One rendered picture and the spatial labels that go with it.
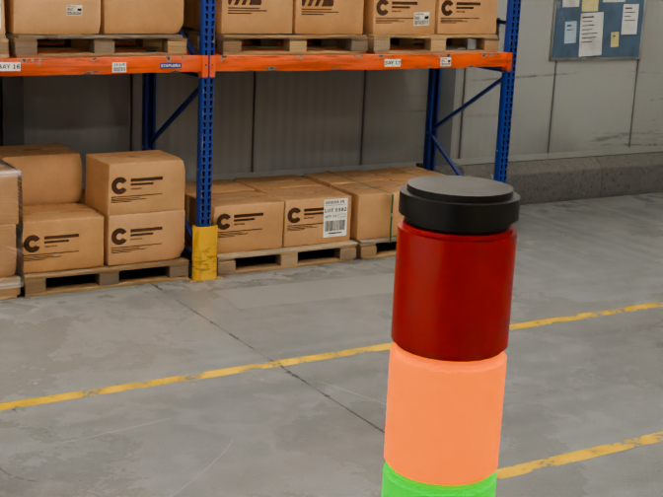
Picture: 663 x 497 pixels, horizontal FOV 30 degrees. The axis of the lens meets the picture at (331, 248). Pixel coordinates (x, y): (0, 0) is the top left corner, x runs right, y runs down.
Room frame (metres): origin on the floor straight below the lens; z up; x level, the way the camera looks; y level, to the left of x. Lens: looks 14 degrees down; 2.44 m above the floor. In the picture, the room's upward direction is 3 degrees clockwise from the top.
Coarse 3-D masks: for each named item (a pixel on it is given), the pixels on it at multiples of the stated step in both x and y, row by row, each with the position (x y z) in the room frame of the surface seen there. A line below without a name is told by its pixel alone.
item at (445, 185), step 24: (408, 192) 0.50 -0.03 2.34; (432, 192) 0.49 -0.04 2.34; (456, 192) 0.49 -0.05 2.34; (480, 192) 0.49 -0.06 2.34; (504, 192) 0.49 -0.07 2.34; (408, 216) 0.49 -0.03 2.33; (432, 216) 0.48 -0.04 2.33; (456, 216) 0.48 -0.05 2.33; (480, 216) 0.48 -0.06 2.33; (504, 216) 0.48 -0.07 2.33
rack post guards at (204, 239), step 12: (204, 228) 8.56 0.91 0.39; (216, 228) 8.62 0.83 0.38; (192, 240) 8.59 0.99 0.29; (204, 240) 8.56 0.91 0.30; (216, 240) 8.62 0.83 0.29; (192, 252) 8.59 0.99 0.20; (204, 252) 8.56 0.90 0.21; (216, 252) 8.63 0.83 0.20; (192, 264) 8.58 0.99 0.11; (204, 264) 8.56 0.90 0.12; (216, 264) 8.63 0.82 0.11; (192, 276) 8.58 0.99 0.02; (204, 276) 8.56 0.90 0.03; (216, 276) 8.67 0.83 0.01
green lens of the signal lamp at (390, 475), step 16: (384, 464) 0.51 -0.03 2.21; (384, 480) 0.50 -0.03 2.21; (400, 480) 0.49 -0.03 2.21; (480, 480) 0.49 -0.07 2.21; (384, 496) 0.50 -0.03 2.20; (400, 496) 0.49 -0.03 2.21; (416, 496) 0.48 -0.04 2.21; (432, 496) 0.48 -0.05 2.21; (448, 496) 0.48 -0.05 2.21; (464, 496) 0.48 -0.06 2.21; (480, 496) 0.48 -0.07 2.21
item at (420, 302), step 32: (416, 256) 0.49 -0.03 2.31; (448, 256) 0.48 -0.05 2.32; (480, 256) 0.48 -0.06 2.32; (512, 256) 0.49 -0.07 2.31; (416, 288) 0.48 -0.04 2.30; (448, 288) 0.48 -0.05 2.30; (480, 288) 0.48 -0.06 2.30; (512, 288) 0.50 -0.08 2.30; (416, 320) 0.48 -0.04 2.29; (448, 320) 0.48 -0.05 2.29; (480, 320) 0.48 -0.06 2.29; (416, 352) 0.48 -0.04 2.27; (448, 352) 0.48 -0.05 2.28; (480, 352) 0.48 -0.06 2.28
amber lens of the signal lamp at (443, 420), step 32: (416, 384) 0.48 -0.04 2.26; (448, 384) 0.48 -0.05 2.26; (480, 384) 0.48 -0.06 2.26; (416, 416) 0.48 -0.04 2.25; (448, 416) 0.48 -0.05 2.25; (480, 416) 0.48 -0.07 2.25; (384, 448) 0.50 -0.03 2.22; (416, 448) 0.48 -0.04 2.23; (448, 448) 0.48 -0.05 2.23; (480, 448) 0.48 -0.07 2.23; (416, 480) 0.48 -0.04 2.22; (448, 480) 0.48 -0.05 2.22
